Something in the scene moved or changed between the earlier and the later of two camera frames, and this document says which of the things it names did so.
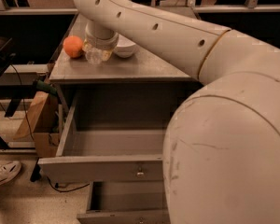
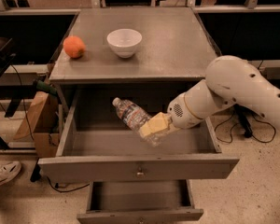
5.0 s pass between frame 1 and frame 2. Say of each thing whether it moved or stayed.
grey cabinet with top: stayed
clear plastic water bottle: moved
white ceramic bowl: stayed
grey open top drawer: stayed
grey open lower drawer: stayed
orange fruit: stayed
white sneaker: stayed
